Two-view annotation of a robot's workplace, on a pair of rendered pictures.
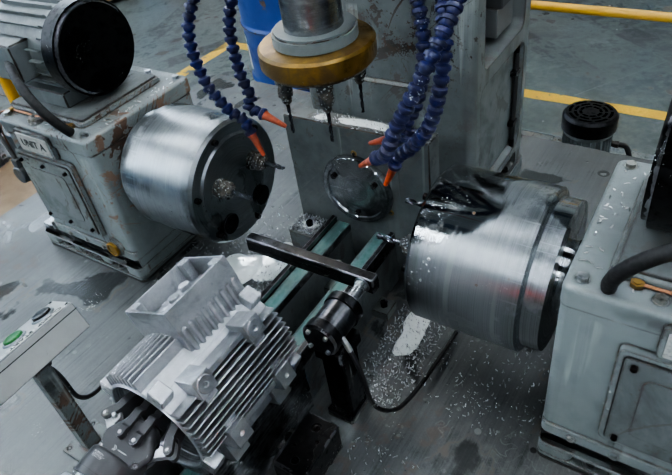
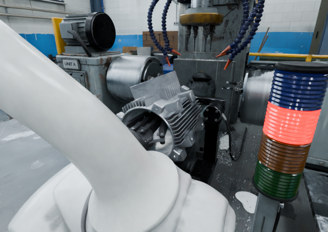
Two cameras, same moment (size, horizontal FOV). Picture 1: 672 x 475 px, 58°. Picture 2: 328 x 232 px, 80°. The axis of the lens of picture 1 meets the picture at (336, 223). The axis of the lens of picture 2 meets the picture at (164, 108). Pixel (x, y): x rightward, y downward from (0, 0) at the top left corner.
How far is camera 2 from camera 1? 55 cm
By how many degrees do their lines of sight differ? 22
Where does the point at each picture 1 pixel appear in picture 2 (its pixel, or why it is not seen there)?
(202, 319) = (169, 89)
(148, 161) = (122, 66)
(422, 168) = (231, 73)
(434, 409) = (247, 164)
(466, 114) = (241, 61)
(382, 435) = (229, 173)
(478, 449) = not seen: hidden behind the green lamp
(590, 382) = not seen: outside the picture
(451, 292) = (267, 94)
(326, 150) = (189, 72)
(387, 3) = not seen: hidden behind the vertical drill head
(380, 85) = (208, 53)
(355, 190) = (199, 87)
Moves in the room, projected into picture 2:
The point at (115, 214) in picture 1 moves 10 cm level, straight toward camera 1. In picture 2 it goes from (99, 94) to (107, 98)
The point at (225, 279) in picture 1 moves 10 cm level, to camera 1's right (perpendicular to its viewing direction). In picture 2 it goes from (175, 79) to (205, 78)
